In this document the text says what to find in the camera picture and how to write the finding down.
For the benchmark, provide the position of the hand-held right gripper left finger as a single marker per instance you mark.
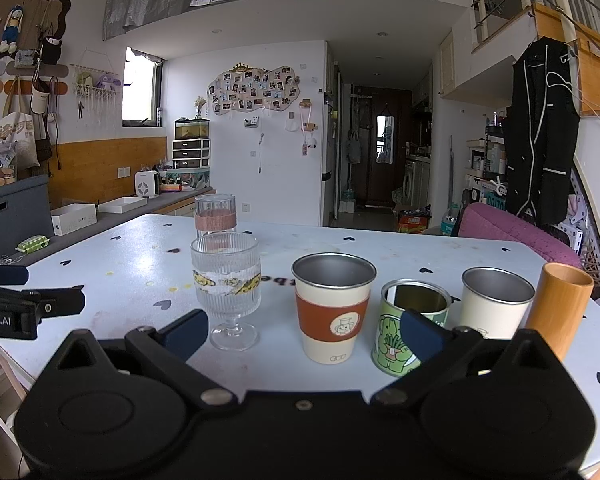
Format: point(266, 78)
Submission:
point(187, 327)

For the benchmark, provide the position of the ribbed glass goblet yellow print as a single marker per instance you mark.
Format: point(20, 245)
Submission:
point(225, 280)

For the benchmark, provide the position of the wooden staircase side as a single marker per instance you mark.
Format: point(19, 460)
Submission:
point(595, 60)

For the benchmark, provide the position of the glass fish tank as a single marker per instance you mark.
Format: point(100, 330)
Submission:
point(192, 129)

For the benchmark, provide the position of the door mirror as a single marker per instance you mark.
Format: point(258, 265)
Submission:
point(385, 139)

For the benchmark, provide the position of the plain cream metal cup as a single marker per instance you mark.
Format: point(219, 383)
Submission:
point(495, 310)

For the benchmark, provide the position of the tall glass pink band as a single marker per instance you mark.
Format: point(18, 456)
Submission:
point(215, 220)

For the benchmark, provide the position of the grey storage box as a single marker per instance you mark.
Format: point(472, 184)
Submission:
point(12, 220)

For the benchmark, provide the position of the wall socket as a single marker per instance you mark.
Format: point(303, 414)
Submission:
point(123, 172)

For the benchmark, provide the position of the plastic water bottle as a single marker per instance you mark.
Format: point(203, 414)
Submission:
point(449, 221)

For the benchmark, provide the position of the bamboo cup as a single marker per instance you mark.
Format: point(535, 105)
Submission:
point(560, 305)

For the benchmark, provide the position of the macrame wall shelf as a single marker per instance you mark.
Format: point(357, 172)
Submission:
point(92, 92)

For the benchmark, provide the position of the brown wall pegboard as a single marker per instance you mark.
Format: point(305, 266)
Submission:
point(35, 20)

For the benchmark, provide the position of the green cartoon tin can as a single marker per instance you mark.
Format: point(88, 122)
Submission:
point(387, 345)

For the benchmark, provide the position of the black jacket white trim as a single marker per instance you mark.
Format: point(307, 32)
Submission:
point(540, 135)

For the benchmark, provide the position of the white small bag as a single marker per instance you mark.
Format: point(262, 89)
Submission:
point(40, 97)

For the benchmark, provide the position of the cream cup brown sleeve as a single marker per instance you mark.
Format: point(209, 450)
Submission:
point(332, 310)

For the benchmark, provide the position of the white shallow tray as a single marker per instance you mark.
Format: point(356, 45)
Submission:
point(122, 205)

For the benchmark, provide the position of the window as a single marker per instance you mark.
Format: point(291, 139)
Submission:
point(140, 90)

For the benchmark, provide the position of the cloud-shaped photo board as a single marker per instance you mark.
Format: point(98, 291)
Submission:
point(252, 91)

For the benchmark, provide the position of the pink cushioned chair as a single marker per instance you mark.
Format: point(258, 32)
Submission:
point(510, 232)

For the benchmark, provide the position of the white desktop heater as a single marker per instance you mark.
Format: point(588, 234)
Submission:
point(146, 184)

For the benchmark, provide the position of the cream tote bag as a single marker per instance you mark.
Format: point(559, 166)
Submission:
point(17, 142)

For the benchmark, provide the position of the white cardboard box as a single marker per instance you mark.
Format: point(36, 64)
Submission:
point(74, 220)

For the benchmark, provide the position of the green egg carton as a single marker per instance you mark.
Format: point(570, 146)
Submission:
point(32, 244)

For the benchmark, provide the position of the orange box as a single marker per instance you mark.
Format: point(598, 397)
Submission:
point(413, 222)

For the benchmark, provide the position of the storage shelf rack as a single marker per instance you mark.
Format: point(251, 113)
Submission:
point(486, 160)

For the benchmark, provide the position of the small dark drawer unit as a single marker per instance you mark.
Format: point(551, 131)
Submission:
point(191, 154)

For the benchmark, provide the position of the blue rabbit plush doll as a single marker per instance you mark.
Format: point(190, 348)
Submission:
point(11, 27)

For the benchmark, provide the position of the washing machine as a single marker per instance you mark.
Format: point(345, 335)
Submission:
point(416, 182)

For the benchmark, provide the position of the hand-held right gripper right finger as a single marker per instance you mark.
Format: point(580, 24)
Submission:
point(420, 332)

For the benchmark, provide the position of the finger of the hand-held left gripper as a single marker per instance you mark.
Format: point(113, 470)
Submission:
point(2, 275)
point(62, 301)

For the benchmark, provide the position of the purple plush toy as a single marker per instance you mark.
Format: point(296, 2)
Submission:
point(108, 82)

